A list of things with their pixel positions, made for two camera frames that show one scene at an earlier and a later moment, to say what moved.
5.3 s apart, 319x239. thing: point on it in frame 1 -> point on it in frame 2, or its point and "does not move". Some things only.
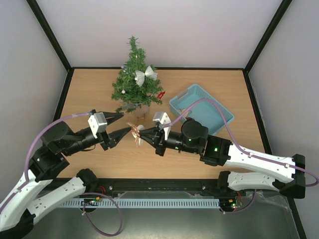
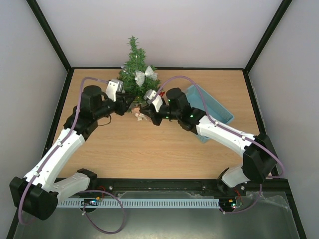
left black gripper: x=112 y=138 -> x=122 y=107
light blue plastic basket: x=204 y=111 does not move
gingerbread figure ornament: x=135 y=133 -> x=140 y=116
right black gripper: x=159 y=140 -> x=154 y=114
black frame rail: x=170 y=186 does not move
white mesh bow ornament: x=140 y=76 does not move
